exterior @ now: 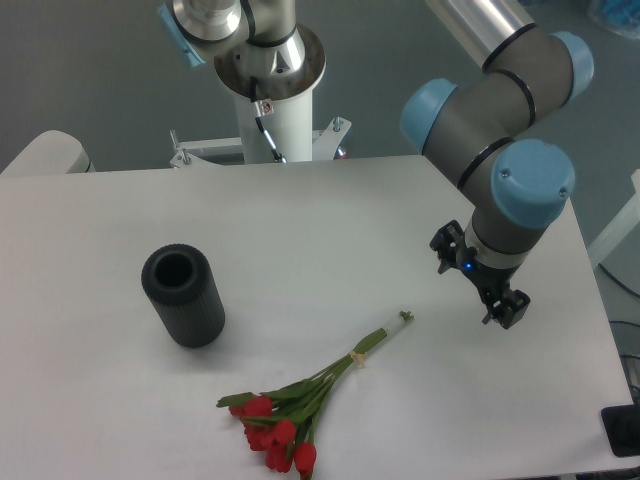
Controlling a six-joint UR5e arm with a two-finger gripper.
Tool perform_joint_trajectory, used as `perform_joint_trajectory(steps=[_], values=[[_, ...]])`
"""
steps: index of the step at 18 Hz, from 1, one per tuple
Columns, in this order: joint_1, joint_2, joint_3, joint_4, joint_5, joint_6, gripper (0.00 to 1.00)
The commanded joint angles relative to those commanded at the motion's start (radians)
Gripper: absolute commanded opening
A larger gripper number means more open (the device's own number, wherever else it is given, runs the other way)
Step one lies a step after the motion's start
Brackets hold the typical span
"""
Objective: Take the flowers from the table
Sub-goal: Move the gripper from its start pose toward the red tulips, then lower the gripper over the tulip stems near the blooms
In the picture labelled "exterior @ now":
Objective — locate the white metal pedestal frame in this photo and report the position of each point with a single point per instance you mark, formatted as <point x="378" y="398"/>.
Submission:
<point x="326" y="145"/>

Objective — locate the black ribbed cylindrical vase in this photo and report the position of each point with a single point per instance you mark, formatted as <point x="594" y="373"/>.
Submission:
<point x="178" y="281"/>

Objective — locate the blue object top right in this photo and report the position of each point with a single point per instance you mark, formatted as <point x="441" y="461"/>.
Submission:
<point x="619" y="16"/>

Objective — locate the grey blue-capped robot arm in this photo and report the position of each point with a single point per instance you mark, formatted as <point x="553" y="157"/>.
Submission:
<point x="475" y="136"/>

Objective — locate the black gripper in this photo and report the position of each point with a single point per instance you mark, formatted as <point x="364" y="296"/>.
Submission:
<point x="504" y="305"/>

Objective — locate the white furniture at right edge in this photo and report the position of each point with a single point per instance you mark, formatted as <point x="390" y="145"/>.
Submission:
<point x="617" y="229"/>

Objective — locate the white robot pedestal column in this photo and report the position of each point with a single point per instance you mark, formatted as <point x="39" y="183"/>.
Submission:
<point x="290" y="123"/>

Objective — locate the black box at table edge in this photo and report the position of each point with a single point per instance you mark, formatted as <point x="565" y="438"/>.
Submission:
<point x="621" y="424"/>

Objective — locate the white rounded chair back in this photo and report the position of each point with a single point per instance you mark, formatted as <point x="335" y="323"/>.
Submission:
<point x="51" y="153"/>

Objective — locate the red tulip bouquet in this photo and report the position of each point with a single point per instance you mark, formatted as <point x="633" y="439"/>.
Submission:
<point x="282" y="423"/>

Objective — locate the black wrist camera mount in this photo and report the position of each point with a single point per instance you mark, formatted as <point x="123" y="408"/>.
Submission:
<point x="447" y="243"/>

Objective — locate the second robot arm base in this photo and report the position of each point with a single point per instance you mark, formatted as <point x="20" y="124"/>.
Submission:
<point x="258" y="48"/>

